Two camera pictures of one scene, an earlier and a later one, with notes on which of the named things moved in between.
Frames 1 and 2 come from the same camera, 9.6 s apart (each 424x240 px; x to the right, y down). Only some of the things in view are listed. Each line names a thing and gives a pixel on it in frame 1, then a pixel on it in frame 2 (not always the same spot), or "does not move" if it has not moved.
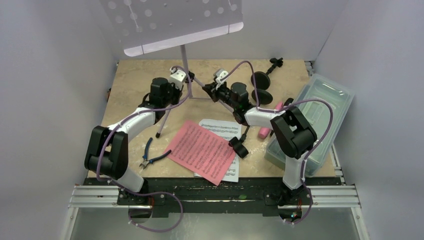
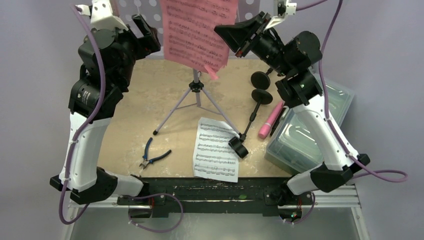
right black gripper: (212, 89) to (251, 36)
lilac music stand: (143, 26) to (196, 87)
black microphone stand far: (262, 79) does not move
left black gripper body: (173, 94) to (131, 46)
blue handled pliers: (145, 162) does not move
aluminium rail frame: (339, 196) does not move
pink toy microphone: (263, 132) does not move
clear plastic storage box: (318, 115) does not move
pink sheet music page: (209, 156) to (189, 38)
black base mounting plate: (182, 196) does not move
